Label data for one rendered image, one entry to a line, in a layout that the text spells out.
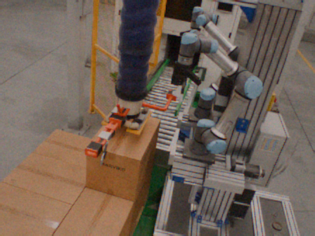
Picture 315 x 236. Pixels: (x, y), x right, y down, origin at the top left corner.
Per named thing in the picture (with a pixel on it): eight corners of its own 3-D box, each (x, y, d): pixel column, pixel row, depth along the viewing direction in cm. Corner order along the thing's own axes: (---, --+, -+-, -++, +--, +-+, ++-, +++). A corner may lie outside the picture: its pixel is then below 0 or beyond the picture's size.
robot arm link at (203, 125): (207, 132, 212) (211, 116, 205) (215, 143, 201) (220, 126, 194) (191, 133, 208) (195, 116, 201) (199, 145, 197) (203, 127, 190)
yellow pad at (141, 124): (140, 109, 242) (140, 105, 239) (152, 113, 240) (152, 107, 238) (126, 131, 213) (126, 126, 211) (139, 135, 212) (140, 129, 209)
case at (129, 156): (113, 145, 282) (117, 107, 262) (155, 156, 277) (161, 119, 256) (85, 187, 231) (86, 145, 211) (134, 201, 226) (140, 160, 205)
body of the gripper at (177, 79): (171, 79, 165) (176, 59, 159) (187, 83, 164) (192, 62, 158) (170, 85, 158) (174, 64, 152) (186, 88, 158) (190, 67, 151)
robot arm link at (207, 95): (195, 105, 245) (199, 90, 238) (202, 99, 255) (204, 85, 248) (209, 110, 241) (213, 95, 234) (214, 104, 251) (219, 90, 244)
